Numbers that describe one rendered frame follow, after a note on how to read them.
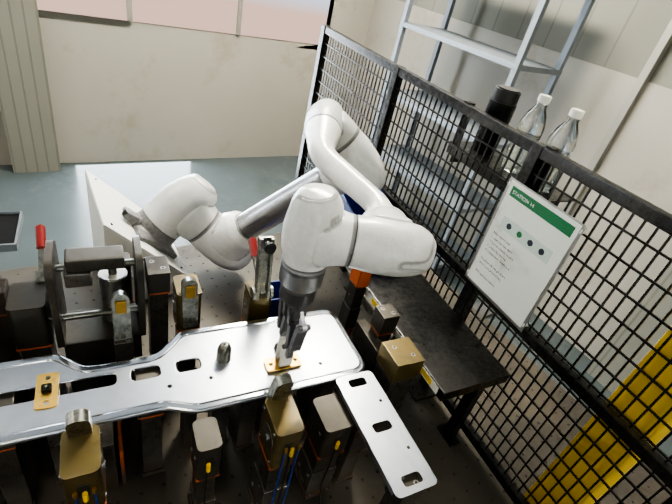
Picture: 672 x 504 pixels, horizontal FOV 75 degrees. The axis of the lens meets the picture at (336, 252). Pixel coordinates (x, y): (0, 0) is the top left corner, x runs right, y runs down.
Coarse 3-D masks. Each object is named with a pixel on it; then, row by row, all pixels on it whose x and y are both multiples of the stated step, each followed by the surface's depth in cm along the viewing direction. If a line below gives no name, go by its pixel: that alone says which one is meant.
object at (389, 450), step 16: (368, 384) 103; (352, 400) 98; (368, 400) 99; (384, 400) 100; (352, 416) 96; (368, 416) 96; (384, 416) 97; (368, 432) 92; (384, 432) 93; (400, 432) 94; (368, 448) 90; (384, 448) 90; (400, 448) 91; (416, 448) 92; (384, 464) 87; (400, 464) 88; (416, 464) 89; (384, 480) 86; (400, 480) 85; (432, 480) 87; (400, 496) 83
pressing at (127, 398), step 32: (256, 320) 112; (320, 320) 118; (160, 352) 98; (192, 352) 100; (256, 352) 104; (320, 352) 108; (352, 352) 110; (0, 384) 84; (32, 384) 85; (128, 384) 90; (160, 384) 91; (192, 384) 93; (224, 384) 95; (256, 384) 96; (320, 384) 102; (0, 416) 79; (32, 416) 80; (64, 416) 82; (96, 416) 83; (128, 416) 85
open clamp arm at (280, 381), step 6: (276, 378) 85; (282, 378) 85; (288, 378) 85; (276, 384) 85; (282, 384) 84; (288, 384) 85; (270, 390) 88; (276, 390) 85; (282, 390) 86; (288, 390) 87; (270, 396) 88; (276, 396) 87; (282, 396) 88; (264, 402) 92
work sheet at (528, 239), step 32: (512, 192) 107; (512, 224) 108; (544, 224) 100; (576, 224) 93; (480, 256) 118; (512, 256) 108; (544, 256) 100; (480, 288) 119; (512, 288) 109; (544, 288) 101; (512, 320) 110
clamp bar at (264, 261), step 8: (264, 240) 106; (272, 240) 106; (264, 248) 103; (272, 248) 104; (264, 256) 108; (272, 256) 108; (256, 264) 109; (264, 264) 109; (272, 264) 109; (256, 272) 109; (264, 272) 110; (256, 280) 110; (264, 280) 111; (256, 288) 110; (256, 296) 111
